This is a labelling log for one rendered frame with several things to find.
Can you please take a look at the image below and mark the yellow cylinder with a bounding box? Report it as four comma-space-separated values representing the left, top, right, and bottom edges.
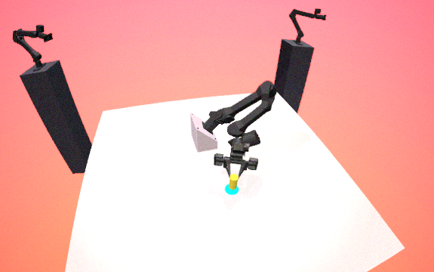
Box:
229, 174, 238, 190

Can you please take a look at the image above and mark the cyan circle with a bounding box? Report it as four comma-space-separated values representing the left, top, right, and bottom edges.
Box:
225, 184, 239, 195

